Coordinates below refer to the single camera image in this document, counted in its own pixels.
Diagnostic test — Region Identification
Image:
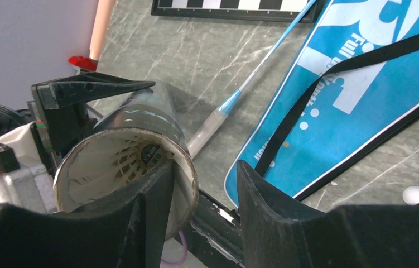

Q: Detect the left blue badminton racket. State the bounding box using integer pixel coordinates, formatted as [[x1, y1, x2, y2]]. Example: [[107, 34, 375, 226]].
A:
[[188, 0, 317, 159]]

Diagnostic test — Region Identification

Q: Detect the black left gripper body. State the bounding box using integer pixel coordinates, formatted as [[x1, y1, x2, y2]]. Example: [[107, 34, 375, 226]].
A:
[[28, 92, 97, 176]]

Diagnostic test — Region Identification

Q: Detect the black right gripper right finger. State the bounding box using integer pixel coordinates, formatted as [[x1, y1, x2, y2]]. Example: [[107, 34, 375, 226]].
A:
[[237, 161, 419, 267]]

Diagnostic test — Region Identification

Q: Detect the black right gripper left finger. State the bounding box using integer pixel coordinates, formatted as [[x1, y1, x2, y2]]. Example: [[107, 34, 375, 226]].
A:
[[0, 161, 174, 267]]

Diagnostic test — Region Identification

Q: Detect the blue racket bag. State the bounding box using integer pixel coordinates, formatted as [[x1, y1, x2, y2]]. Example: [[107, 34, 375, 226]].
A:
[[237, 1, 419, 200]]

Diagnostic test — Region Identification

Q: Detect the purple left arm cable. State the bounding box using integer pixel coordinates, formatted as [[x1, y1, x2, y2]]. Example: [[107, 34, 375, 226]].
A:
[[160, 231, 189, 268]]

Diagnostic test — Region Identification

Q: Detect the red clamp piece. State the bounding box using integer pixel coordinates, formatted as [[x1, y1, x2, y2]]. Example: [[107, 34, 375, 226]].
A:
[[68, 56, 97, 71]]

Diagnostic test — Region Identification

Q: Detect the black shuttlecock tube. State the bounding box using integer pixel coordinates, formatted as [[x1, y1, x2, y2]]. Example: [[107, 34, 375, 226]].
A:
[[54, 80, 198, 238]]

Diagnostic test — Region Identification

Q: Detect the beige wooden roller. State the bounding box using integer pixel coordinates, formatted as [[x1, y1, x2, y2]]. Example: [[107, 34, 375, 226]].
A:
[[89, 0, 116, 61]]

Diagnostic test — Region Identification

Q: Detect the black white chessboard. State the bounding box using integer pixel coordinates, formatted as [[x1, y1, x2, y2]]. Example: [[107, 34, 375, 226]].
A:
[[151, 0, 325, 23]]

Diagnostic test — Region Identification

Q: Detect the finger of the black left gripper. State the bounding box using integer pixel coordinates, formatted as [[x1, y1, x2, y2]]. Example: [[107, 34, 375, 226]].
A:
[[31, 72, 156, 110]]

